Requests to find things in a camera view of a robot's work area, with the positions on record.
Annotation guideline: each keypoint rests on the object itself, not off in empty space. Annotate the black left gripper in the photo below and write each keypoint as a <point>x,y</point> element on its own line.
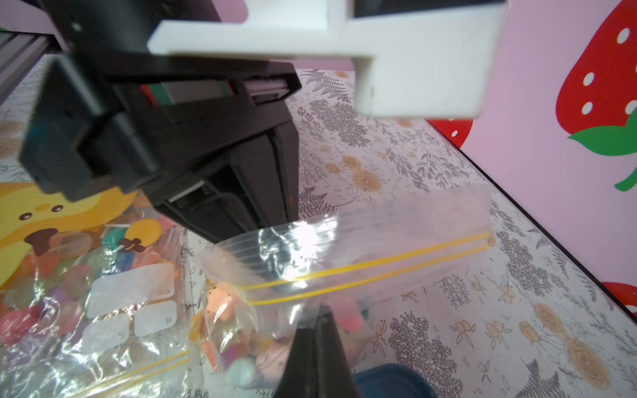
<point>210,142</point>

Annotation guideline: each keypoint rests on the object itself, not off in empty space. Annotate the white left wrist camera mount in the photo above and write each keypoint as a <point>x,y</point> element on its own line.
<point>433,64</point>

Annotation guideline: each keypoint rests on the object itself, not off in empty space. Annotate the clear ziploc candy bag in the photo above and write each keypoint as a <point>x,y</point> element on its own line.
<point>267,287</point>

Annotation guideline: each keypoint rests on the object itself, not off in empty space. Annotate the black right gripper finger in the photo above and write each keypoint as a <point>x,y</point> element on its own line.
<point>317,365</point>

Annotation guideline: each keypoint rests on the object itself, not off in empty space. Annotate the teal plastic tray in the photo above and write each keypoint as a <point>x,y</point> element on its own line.
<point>393,381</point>

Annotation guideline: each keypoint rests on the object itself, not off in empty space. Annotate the ziploc bag with yellow duck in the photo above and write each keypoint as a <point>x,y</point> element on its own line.
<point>93,297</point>

